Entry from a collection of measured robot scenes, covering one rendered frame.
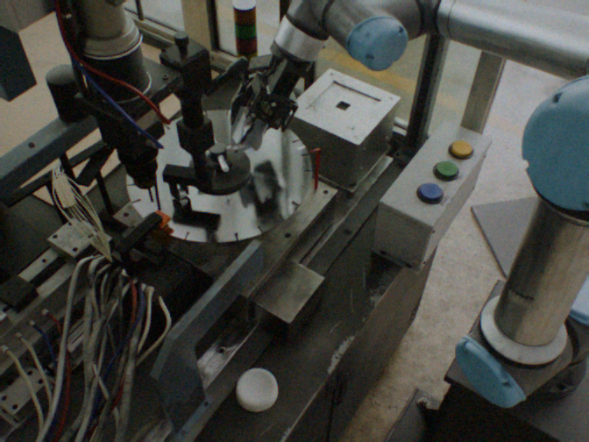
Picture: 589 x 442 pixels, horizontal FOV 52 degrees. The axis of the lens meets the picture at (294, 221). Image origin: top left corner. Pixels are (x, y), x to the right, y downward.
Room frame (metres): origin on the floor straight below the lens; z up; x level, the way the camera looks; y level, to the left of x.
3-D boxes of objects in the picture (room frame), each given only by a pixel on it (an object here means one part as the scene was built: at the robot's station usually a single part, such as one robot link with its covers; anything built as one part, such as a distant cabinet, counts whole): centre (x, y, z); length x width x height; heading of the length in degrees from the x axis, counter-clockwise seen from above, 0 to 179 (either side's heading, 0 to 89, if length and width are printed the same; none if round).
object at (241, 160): (0.77, 0.13, 0.96); 0.11 x 0.11 x 0.03
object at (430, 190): (0.77, -0.25, 0.90); 0.04 x 0.04 x 0.02
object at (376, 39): (0.78, -0.11, 1.24); 0.11 x 0.11 x 0.08; 35
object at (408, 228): (0.83, -0.28, 0.82); 0.28 x 0.11 x 0.15; 147
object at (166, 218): (0.60, 0.24, 0.95); 0.10 x 0.03 x 0.07; 147
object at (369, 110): (1.01, -0.10, 0.82); 0.18 x 0.18 x 0.15; 57
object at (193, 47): (0.69, 0.15, 1.17); 0.06 x 0.05 x 0.20; 138
